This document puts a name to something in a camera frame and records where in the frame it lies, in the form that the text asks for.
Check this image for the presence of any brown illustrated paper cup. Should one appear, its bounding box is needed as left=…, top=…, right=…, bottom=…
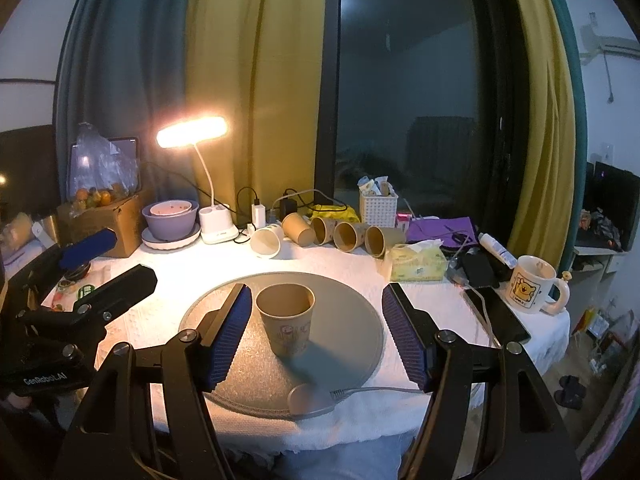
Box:
left=255, top=283, right=316, bottom=359

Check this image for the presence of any white paper cup lying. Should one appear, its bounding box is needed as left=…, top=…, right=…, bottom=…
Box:
left=250, top=223, right=284, bottom=259

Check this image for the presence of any brown paper cup lying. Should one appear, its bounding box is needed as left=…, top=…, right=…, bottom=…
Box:
left=310, top=217, right=337, bottom=245
left=364, top=226, right=406, bottom=258
left=333, top=221, right=369, bottom=252
left=282, top=212, right=316, bottom=247

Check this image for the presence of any cardboard box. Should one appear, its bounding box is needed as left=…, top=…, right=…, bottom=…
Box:
left=56, top=188, right=154, bottom=258

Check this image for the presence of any white plate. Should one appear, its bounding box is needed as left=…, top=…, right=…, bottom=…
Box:
left=140, top=222, right=202, bottom=252

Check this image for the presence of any plastic bag of fruit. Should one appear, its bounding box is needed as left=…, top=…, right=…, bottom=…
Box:
left=66, top=122, right=140, bottom=202

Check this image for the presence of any purple bowl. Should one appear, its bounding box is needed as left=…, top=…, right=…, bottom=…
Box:
left=142, top=200, right=200, bottom=242

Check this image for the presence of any white desk lamp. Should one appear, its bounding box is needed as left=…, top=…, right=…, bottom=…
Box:
left=156, top=115, right=239, bottom=245

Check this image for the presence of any black phone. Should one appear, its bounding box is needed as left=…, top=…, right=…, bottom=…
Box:
left=464, top=287, right=530, bottom=344

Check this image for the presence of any white charger plug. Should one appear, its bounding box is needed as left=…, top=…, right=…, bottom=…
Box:
left=250, top=202, right=267, bottom=230

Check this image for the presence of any white cartoon mug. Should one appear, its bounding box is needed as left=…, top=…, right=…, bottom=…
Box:
left=504, top=256, right=572, bottom=315

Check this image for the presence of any teal curtain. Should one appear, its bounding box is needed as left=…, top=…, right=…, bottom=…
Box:
left=53, top=0, right=198, bottom=200

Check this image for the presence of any black power adapter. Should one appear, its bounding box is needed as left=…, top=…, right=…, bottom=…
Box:
left=278, top=197, right=298, bottom=221

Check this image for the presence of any white tube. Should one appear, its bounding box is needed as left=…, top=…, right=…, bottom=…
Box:
left=478, top=233, right=518, bottom=270

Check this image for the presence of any purple cloth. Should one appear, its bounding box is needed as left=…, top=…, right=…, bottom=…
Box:
left=406, top=217, right=478, bottom=250

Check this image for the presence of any yellow curtain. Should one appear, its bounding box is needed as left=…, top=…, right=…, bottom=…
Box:
left=186, top=0, right=326, bottom=212

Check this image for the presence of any black monitor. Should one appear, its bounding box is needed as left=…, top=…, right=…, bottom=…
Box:
left=577, top=162, right=639, bottom=252

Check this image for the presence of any white woven basket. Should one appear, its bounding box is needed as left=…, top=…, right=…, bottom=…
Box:
left=358, top=176, right=398, bottom=228

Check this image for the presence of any air conditioner unit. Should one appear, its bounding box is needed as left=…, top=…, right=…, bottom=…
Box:
left=579, top=25, right=640, bottom=64

